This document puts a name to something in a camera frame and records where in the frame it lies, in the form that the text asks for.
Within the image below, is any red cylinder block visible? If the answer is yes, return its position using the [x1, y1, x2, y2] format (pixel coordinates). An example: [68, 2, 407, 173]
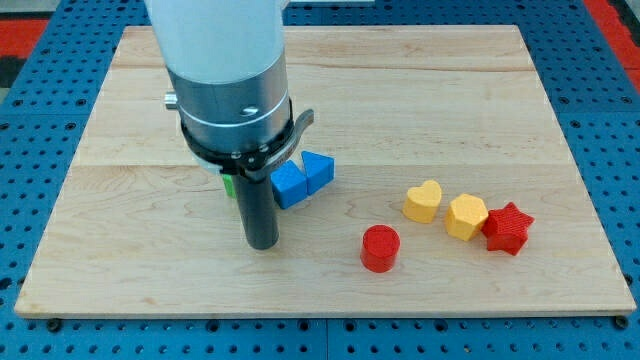
[360, 224, 401, 273]

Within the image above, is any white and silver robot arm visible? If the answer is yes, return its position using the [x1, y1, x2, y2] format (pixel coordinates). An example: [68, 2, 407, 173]
[144, 0, 313, 180]

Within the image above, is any yellow heart block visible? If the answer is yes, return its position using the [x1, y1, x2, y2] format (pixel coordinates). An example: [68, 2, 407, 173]
[402, 180, 442, 224]

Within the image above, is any blue triangle block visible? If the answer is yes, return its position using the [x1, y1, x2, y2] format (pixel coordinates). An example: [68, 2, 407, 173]
[301, 151, 335, 195]

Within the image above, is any blue cube block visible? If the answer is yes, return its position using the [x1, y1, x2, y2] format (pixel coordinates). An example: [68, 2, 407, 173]
[270, 160, 307, 209]

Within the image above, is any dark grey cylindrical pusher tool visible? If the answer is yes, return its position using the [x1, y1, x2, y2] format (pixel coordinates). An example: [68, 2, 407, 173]
[232, 175, 279, 250]

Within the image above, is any green block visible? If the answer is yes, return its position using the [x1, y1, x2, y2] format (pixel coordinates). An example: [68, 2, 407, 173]
[221, 174, 236, 198]

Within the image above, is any light wooden board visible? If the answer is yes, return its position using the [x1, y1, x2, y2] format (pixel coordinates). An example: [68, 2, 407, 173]
[15, 25, 636, 319]

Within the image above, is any yellow hexagon block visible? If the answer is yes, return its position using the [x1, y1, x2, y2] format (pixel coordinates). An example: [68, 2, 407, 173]
[444, 193, 489, 241]

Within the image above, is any red star block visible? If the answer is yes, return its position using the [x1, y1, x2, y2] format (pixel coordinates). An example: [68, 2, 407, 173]
[481, 202, 535, 256]

